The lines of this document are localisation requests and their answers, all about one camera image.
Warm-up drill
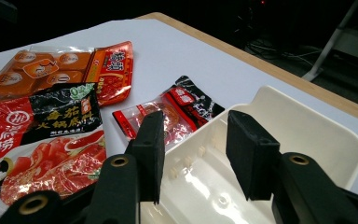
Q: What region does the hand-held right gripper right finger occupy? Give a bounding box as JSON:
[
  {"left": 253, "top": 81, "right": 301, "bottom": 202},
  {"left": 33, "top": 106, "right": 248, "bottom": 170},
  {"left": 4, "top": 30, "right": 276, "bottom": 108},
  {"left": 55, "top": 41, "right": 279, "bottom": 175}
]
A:
[{"left": 225, "top": 109, "right": 282, "bottom": 202}]

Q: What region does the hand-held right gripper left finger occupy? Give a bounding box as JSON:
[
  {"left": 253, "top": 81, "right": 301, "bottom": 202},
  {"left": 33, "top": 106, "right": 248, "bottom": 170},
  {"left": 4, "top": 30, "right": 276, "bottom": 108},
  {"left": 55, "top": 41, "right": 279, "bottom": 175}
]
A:
[{"left": 125, "top": 110, "right": 166, "bottom": 205}]

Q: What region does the cream plastic storage box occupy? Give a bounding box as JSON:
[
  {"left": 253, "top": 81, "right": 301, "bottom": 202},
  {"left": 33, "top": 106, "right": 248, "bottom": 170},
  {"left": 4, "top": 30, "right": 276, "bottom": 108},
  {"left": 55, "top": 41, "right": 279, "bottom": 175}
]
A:
[{"left": 139, "top": 85, "right": 358, "bottom": 224}]

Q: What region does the red black tomato soup packet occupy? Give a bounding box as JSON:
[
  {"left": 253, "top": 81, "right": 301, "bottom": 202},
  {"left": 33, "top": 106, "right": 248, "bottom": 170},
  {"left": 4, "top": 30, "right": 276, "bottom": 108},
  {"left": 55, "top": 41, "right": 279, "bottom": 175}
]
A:
[{"left": 0, "top": 82, "right": 108, "bottom": 224}]

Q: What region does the orange hot pot seasoning packet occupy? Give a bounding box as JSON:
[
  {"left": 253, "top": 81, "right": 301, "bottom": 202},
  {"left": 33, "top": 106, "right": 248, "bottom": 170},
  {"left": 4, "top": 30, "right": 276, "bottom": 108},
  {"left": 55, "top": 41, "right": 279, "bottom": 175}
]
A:
[{"left": 0, "top": 40, "right": 134, "bottom": 108}]

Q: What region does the small clear red black packet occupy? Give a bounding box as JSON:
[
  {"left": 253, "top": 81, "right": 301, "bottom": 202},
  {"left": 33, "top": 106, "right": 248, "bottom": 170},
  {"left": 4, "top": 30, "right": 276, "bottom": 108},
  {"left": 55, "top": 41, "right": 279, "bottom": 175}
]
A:
[{"left": 111, "top": 75, "right": 227, "bottom": 150}]

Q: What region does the white metal stand leg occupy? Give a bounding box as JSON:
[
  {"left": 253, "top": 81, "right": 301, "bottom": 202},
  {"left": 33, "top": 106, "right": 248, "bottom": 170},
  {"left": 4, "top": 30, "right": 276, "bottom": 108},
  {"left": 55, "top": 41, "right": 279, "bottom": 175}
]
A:
[{"left": 301, "top": 0, "right": 358, "bottom": 82}]

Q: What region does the bundle of floor cables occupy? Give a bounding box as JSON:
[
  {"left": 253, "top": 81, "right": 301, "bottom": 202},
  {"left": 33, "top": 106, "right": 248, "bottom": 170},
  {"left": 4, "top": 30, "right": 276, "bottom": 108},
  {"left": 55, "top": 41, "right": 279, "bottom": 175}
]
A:
[{"left": 245, "top": 40, "right": 321, "bottom": 68}]

